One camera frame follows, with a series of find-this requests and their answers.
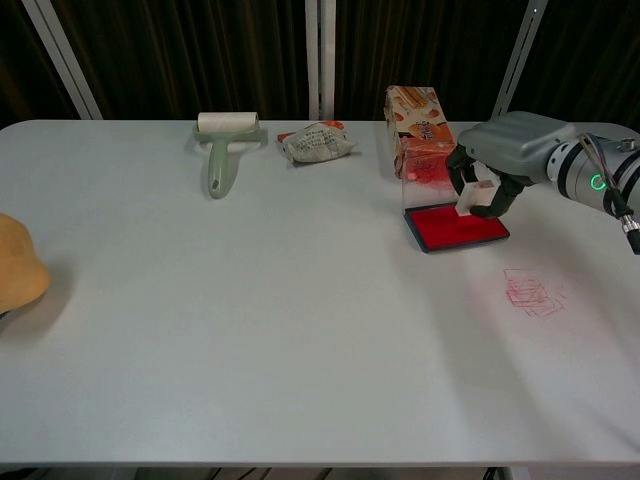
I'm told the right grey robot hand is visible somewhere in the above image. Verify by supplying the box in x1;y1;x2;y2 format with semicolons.
445;111;577;220

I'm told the white and red stamp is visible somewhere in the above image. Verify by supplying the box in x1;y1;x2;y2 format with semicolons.
455;180;495;216

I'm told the orange printed carton box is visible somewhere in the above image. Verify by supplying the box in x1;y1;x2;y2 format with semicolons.
384;85;460;180

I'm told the red ink stamp pad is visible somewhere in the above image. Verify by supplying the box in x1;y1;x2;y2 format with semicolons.
400;146;511;255

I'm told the crumpled white snack packet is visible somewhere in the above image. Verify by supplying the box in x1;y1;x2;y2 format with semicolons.
276;120;362;166

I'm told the yellow rounded hat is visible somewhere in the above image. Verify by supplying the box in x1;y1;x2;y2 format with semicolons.
0;212;52;316

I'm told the grey slotted metal frame post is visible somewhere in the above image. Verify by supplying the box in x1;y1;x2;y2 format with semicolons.
489;0;545;122

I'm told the white centre frame post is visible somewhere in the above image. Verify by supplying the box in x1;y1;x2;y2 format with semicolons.
304;0;337;121

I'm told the green handled lint roller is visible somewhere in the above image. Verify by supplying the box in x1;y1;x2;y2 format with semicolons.
192;111;266;201

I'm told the black cable under table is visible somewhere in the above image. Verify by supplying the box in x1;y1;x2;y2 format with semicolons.
202;467;274;480

